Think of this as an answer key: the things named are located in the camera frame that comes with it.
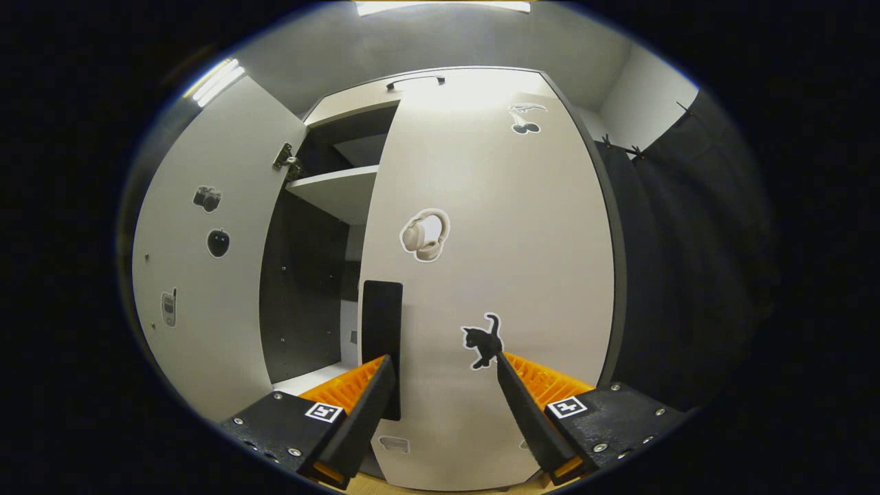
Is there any black backdrop cloth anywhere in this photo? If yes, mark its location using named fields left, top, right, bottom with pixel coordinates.
left=595, top=86, right=781, bottom=413

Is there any white shoe cabinet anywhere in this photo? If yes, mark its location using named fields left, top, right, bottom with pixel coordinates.
left=260, top=66, right=628, bottom=482

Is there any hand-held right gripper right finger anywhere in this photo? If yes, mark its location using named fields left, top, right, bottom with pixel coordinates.
left=496, top=352, right=690, bottom=492

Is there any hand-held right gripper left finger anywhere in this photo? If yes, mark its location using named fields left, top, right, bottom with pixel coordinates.
left=217, top=354, right=397, bottom=490

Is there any black drawer handle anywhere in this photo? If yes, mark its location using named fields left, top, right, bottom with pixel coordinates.
left=386, top=75, right=446, bottom=91

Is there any cabinet door with headphones sticker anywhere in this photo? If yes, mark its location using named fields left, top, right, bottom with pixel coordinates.
left=359, top=67, right=616, bottom=492

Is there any cabinet door with camera sticker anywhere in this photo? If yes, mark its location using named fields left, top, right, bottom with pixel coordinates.
left=132, top=74, right=308, bottom=424

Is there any black door handle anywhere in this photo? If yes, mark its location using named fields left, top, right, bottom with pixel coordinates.
left=362, top=280, right=404, bottom=421

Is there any narrow ceiling light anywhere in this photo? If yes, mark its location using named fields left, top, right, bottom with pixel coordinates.
left=182, top=58, right=246, bottom=107

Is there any white cabinet drawer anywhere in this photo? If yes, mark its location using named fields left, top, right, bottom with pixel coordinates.
left=302, top=67, right=551, bottom=128

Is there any wide ceiling light panel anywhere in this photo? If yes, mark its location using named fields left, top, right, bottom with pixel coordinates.
left=356, top=1, right=531, bottom=16

